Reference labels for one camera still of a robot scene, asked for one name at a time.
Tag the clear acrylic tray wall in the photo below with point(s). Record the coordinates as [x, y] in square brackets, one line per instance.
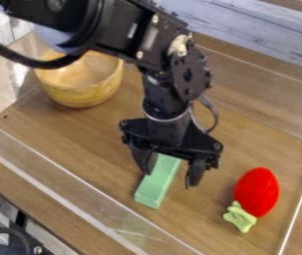
[68, 174]

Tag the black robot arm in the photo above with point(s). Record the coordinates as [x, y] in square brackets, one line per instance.
[138, 32]

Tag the black clamp with cable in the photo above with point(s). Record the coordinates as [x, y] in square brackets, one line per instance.
[17, 242]

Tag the brown wooden bowl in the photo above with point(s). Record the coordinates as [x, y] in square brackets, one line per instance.
[86, 83]

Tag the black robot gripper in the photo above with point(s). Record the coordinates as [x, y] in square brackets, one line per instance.
[171, 137]

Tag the green rectangular block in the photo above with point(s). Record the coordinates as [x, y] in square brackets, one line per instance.
[155, 184]

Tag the red plush strawberry toy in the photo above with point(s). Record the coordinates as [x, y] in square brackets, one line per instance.
[254, 198]

